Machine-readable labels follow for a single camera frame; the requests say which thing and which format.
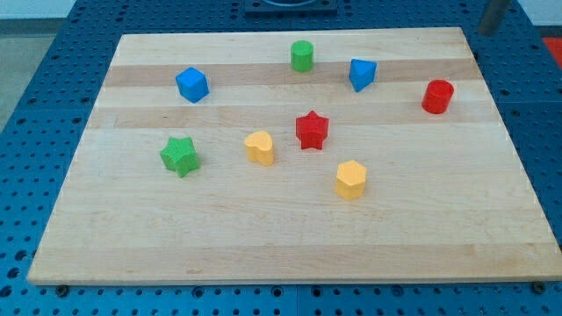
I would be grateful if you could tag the yellow heart block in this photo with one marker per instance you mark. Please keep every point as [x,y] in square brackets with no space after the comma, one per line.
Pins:
[260,148]

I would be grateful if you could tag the red star block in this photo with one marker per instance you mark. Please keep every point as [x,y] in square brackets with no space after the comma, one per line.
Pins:
[311,130]

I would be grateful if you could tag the yellow hexagon block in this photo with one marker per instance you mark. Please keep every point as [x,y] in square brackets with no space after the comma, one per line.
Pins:
[350,180]

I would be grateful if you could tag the wooden board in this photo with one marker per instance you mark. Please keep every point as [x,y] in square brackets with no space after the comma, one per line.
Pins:
[446,198]

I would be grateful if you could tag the green star block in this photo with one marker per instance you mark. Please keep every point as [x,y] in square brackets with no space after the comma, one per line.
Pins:
[180,156]

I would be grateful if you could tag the green cylinder block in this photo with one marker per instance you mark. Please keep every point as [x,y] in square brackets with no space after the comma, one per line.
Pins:
[302,55]

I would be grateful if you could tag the blue cube block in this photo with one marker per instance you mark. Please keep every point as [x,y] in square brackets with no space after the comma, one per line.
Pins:
[192,85]

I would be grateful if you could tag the blue triangular prism block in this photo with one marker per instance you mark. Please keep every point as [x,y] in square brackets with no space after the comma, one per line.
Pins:
[362,73]

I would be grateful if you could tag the red cylinder block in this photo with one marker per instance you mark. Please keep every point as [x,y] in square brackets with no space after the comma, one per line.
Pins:
[437,96]

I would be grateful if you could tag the grey metal rod tool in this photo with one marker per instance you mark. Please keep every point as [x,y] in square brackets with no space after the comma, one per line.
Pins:
[492,16]

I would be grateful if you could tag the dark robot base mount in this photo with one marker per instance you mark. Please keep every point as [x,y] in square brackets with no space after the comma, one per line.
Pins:
[289,6]

